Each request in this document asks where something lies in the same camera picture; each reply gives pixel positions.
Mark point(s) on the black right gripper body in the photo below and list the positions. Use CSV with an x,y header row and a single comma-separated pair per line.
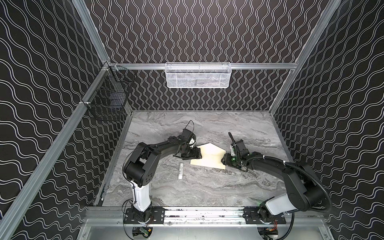
x,y
229,159

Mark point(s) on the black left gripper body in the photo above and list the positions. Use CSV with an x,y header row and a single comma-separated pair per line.
x,y
190,152

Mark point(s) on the cream envelope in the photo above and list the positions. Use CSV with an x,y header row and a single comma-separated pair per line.
x,y
211,157

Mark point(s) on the white glue stick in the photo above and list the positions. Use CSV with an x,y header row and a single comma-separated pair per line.
x,y
181,171

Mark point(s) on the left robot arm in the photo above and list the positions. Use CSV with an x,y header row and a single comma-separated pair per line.
x,y
142,164

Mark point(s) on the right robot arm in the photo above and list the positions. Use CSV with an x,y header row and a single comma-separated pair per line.
x,y
304,191

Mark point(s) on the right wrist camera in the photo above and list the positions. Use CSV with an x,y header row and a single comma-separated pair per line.
x,y
233,150

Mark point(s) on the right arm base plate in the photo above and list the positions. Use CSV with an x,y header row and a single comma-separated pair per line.
x,y
260,216

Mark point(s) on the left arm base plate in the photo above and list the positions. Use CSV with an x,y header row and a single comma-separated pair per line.
x,y
144,215

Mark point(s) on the white wire mesh basket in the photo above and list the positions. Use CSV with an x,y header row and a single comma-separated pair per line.
x,y
195,75

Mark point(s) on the black wire basket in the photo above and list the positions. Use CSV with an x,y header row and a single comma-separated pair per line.
x,y
108,102

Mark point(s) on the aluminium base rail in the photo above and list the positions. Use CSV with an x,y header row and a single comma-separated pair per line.
x,y
183,217

